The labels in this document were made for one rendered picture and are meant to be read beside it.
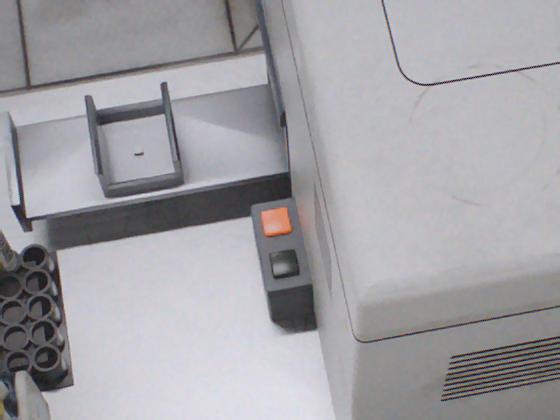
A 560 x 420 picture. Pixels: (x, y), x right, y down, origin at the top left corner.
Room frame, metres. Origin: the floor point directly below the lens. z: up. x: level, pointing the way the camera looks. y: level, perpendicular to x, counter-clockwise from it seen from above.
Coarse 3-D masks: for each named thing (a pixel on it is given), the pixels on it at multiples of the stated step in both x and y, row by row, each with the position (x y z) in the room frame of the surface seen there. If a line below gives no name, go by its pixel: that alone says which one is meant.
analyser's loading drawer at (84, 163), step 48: (192, 96) 0.44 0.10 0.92; (240, 96) 0.44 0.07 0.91; (48, 144) 0.41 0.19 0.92; (96, 144) 0.39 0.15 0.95; (144, 144) 0.41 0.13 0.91; (192, 144) 0.41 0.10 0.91; (240, 144) 0.41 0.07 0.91; (48, 192) 0.37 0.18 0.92; (96, 192) 0.37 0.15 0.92; (144, 192) 0.37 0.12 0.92; (192, 192) 0.38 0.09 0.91
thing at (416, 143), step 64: (320, 0) 0.34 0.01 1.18; (384, 0) 0.34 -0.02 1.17; (448, 0) 0.34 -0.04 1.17; (512, 0) 0.34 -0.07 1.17; (320, 64) 0.31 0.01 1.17; (384, 64) 0.31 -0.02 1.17; (448, 64) 0.31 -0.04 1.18; (512, 64) 0.31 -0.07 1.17; (320, 128) 0.28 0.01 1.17; (384, 128) 0.28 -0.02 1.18; (448, 128) 0.28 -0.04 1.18; (512, 128) 0.28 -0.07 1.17; (320, 192) 0.27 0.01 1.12; (384, 192) 0.25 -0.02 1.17; (448, 192) 0.25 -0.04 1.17; (512, 192) 0.25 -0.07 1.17; (320, 256) 0.28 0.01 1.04; (384, 256) 0.22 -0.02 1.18; (448, 256) 0.22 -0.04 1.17; (512, 256) 0.22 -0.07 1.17; (320, 320) 0.28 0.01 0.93; (384, 320) 0.20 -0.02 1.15; (448, 320) 0.20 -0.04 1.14; (512, 320) 0.21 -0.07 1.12; (384, 384) 0.20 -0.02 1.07; (448, 384) 0.21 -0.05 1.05; (512, 384) 0.21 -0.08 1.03
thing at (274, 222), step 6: (270, 210) 0.36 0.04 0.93; (276, 210) 0.35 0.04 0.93; (282, 210) 0.35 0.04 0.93; (264, 216) 0.35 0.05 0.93; (270, 216) 0.35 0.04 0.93; (276, 216) 0.35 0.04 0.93; (282, 216) 0.35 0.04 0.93; (264, 222) 0.35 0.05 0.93; (270, 222) 0.35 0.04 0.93; (276, 222) 0.35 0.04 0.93; (282, 222) 0.35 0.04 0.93; (288, 222) 0.35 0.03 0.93; (264, 228) 0.34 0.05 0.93; (270, 228) 0.34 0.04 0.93; (276, 228) 0.34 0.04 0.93; (282, 228) 0.34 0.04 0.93; (288, 228) 0.34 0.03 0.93; (270, 234) 0.34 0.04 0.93; (276, 234) 0.34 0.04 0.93
